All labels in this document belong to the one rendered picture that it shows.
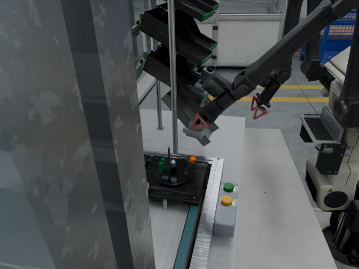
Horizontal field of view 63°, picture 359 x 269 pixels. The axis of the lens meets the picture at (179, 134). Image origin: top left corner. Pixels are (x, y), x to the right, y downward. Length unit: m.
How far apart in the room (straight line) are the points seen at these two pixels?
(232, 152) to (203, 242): 0.64
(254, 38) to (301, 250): 4.25
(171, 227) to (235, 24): 4.24
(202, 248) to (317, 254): 0.40
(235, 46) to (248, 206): 4.06
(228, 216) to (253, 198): 0.25
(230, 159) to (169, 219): 0.51
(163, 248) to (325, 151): 0.76
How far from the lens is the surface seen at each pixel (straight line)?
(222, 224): 1.01
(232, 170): 1.38
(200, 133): 1.14
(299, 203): 1.29
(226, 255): 1.06
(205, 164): 1.22
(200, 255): 0.94
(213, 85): 1.02
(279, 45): 1.00
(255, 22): 5.03
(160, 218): 1.08
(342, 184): 1.52
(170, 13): 1.11
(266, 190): 1.30
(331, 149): 1.35
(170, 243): 1.01
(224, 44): 5.05
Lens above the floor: 1.71
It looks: 32 degrees down
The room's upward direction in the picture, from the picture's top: 1 degrees counter-clockwise
